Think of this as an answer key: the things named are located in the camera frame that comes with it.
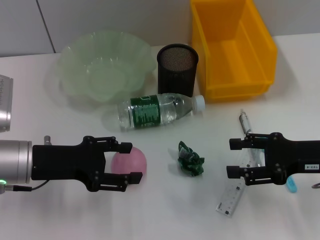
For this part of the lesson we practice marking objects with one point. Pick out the green label water bottle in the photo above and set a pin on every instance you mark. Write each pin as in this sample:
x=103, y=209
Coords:
x=150, y=112

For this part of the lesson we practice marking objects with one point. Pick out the translucent green fruit bowl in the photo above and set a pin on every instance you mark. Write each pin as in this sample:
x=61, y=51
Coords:
x=100, y=67

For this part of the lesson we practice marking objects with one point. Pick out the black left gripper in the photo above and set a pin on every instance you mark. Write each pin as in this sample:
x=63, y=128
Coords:
x=62, y=162

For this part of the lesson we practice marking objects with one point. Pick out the silver white pen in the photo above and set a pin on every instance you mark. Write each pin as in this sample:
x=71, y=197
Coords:
x=244, y=121

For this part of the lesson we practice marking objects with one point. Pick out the green plastic wrapper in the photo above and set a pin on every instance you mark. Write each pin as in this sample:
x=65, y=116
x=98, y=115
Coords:
x=190, y=161

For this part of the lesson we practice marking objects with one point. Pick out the pink peach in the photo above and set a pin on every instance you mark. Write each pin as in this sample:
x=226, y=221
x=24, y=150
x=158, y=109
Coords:
x=130, y=161

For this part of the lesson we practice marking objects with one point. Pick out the clear plastic ruler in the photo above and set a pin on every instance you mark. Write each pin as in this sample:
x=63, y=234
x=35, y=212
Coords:
x=231, y=197

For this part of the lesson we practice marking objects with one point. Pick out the yellow plastic bin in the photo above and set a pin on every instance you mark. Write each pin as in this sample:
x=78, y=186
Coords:
x=235, y=65

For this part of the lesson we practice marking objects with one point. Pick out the blue scissors with sheath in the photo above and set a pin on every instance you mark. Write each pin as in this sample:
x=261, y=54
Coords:
x=292, y=185

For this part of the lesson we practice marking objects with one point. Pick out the black mesh pen holder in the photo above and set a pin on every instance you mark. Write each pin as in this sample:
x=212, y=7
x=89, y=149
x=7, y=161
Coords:
x=176, y=72

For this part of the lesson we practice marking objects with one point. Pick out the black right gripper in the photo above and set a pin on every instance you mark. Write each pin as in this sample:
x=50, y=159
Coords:
x=292, y=160

